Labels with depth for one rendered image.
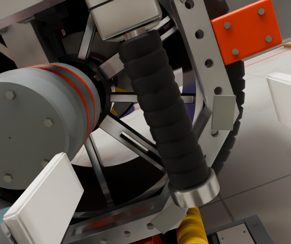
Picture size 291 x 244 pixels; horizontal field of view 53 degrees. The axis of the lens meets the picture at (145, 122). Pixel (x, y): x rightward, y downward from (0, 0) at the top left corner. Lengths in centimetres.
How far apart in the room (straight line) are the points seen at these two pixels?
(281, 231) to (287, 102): 124
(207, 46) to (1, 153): 31
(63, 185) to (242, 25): 36
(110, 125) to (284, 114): 44
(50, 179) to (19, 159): 20
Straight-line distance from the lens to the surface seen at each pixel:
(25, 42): 49
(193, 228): 61
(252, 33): 47
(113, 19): 23
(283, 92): 17
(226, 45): 46
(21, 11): 28
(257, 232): 128
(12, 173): 37
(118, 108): 102
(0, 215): 50
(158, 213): 53
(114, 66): 56
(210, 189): 26
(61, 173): 18
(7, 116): 35
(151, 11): 23
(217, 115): 47
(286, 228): 140
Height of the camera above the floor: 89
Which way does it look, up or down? 14 degrees down
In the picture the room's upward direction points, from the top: 22 degrees counter-clockwise
